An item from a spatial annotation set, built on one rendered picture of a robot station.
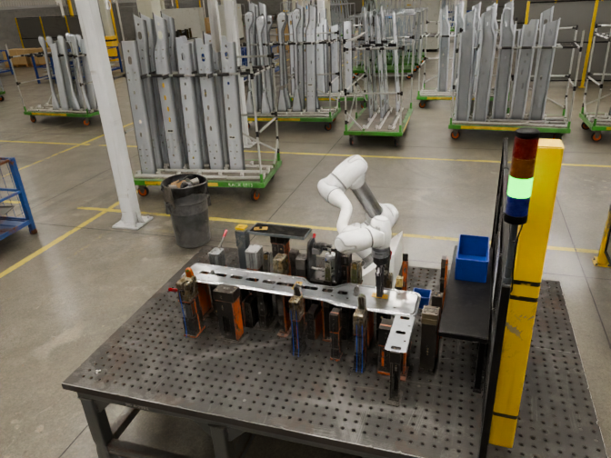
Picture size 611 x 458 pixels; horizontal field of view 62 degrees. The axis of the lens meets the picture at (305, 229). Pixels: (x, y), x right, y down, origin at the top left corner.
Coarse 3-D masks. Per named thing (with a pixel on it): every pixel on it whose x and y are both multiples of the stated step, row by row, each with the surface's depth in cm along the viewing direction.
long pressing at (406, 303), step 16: (224, 272) 299; (240, 272) 298; (256, 272) 297; (240, 288) 284; (256, 288) 282; (272, 288) 280; (288, 288) 279; (320, 288) 278; (336, 288) 277; (352, 288) 276; (368, 288) 275; (384, 288) 274; (336, 304) 263; (352, 304) 262; (368, 304) 261; (384, 304) 260; (400, 304) 260; (416, 304) 260
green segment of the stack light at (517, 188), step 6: (510, 180) 155; (516, 180) 153; (522, 180) 152; (528, 180) 152; (510, 186) 156; (516, 186) 154; (522, 186) 153; (528, 186) 153; (510, 192) 156; (516, 192) 154; (522, 192) 154; (528, 192) 154; (522, 198) 155
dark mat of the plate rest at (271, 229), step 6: (252, 228) 315; (270, 228) 314; (276, 228) 313; (282, 228) 313; (288, 228) 312; (294, 228) 312; (300, 228) 312; (288, 234) 304; (294, 234) 304; (300, 234) 303
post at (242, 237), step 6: (246, 228) 320; (240, 234) 318; (246, 234) 320; (240, 240) 319; (246, 240) 320; (240, 246) 321; (246, 246) 321; (240, 252) 324; (240, 258) 326; (240, 264) 328
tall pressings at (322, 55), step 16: (288, 16) 1121; (320, 16) 1149; (288, 32) 1137; (304, 32) 1124; (320, 32) 1116; (352, 32) 1127; (304, 48) 1135; (320, 48) 1127; (336, 48) 1142; (320, 64) 1160; (336, 64) 1153; (352, 64) 1151; (320, 80) 1151; (336, 80) 1165; (352, 80) 1163
